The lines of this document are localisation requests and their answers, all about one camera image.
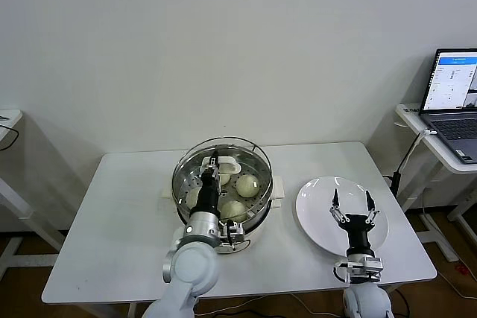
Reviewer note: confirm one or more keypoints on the grey open laptop bright screen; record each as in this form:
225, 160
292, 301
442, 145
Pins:
454, 132

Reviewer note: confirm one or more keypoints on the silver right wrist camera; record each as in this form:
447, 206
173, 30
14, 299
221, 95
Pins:
367, 266

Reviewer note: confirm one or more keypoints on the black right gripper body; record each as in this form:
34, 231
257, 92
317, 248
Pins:
357, 228

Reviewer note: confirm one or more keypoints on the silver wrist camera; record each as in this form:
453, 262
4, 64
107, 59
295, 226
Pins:
367, 266
233, 234

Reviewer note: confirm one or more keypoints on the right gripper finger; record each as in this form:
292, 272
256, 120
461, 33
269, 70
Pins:
335, 200
370, 202

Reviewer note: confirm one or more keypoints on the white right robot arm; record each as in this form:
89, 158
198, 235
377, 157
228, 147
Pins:
367, 299

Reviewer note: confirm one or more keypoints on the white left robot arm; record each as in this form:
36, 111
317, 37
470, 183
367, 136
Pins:
194, 269

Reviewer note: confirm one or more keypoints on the white table leg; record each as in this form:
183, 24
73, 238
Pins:
131, 310

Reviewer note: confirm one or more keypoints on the perforated steel steamer basket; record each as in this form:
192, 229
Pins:
266, 199

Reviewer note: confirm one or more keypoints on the white side table with laptop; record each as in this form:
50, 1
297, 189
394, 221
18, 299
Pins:
411, 118

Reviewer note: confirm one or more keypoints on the round glass pot lid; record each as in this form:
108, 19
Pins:
228, 165

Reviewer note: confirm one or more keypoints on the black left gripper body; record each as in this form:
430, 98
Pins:
208, 195

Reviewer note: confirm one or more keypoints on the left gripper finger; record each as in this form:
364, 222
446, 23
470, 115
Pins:
206, 170
215, 161

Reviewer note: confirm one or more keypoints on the white steamed baozi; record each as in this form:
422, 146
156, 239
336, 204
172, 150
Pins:
192, 197
247, 185
225, 179
234, 210

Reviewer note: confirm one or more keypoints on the white round plate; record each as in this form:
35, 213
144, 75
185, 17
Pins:
316, 221

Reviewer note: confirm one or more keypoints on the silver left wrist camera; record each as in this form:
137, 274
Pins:
233, 234

